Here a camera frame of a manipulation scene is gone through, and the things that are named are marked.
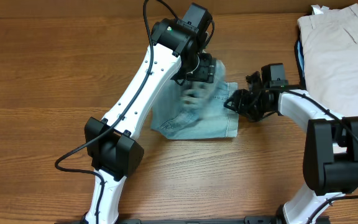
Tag light blue t-shirt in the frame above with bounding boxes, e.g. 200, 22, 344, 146
296, 40, 358, 180

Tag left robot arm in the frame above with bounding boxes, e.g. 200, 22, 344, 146
80, 3, 216, 223

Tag light blue denim shorts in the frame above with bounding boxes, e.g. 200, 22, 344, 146
150, 60, 239, 140

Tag beige shorts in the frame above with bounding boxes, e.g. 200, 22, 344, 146
296, 3, 358, 149

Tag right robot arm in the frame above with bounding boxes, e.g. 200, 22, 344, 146
224, 63, 358, 224

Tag black garment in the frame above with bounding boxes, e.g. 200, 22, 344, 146
293, 12, 358, 169

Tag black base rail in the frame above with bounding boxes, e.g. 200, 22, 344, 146
117, 216, 285, 224

